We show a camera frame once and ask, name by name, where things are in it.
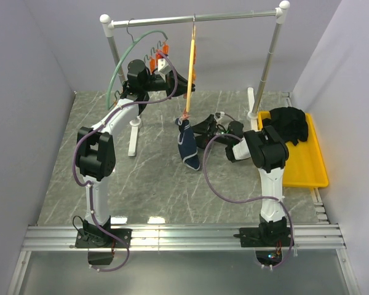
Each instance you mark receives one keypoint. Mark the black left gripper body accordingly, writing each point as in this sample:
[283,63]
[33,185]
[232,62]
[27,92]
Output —
[156,83]

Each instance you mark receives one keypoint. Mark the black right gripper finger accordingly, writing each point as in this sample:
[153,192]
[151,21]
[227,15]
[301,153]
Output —
[202,140]
[206,127]

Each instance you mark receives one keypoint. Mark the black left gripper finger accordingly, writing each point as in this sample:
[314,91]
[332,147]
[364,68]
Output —
[180,90]
[182,82]

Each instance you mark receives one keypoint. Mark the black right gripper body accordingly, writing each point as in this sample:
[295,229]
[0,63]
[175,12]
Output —
[224,139]

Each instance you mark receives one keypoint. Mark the navy blue underwear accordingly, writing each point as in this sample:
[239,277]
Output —
[187,144]

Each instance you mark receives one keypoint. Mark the yellow clip hanger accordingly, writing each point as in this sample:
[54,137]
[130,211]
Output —
[192,58]

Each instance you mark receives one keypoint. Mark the pink end clothespin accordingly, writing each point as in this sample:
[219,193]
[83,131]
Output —
[184,116]

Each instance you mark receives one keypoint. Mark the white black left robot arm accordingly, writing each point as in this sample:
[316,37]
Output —
[95,158]

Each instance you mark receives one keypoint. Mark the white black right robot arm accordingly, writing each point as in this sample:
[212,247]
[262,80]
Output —
[269,154]

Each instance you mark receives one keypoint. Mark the green clip hanger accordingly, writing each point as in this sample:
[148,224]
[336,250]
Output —
[110,105]

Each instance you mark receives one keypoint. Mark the black garment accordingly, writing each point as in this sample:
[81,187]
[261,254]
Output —
[290,123]

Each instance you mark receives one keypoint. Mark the yellow plastic tray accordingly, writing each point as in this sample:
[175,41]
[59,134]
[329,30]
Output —
[305,166]

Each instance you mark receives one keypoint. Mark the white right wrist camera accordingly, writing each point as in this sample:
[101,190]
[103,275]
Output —
[218,116]

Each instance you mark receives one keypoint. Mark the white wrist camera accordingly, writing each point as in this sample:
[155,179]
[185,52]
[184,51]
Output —
[218,116]
[163,68]

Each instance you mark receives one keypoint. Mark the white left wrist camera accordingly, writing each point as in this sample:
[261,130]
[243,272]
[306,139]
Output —
[163,68]

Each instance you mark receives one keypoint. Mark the aluminium rail frame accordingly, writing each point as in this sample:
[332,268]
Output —
[181,237]

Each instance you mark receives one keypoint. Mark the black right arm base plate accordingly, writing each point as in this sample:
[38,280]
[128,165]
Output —
[252,237]

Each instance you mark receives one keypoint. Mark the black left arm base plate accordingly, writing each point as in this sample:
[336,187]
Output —
[101,246]

